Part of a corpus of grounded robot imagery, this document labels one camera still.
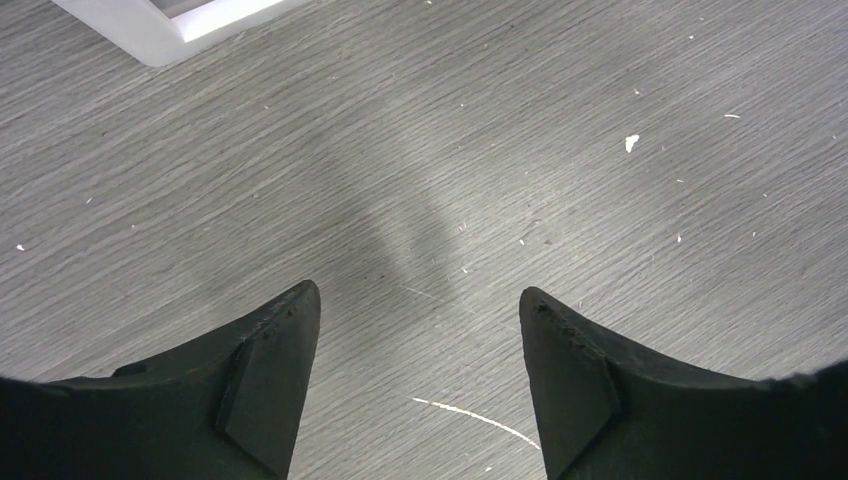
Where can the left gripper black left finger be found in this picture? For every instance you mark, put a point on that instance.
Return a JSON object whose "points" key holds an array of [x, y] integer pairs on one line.
{"points": [[225, 405]]}

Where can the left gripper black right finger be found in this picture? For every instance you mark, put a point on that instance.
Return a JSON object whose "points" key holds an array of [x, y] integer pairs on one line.
{"points": [[607, 407]]}

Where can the white plastic drawer organizer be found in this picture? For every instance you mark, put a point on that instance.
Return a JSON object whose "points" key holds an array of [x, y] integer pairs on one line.
{"points": [[147, 33]]}

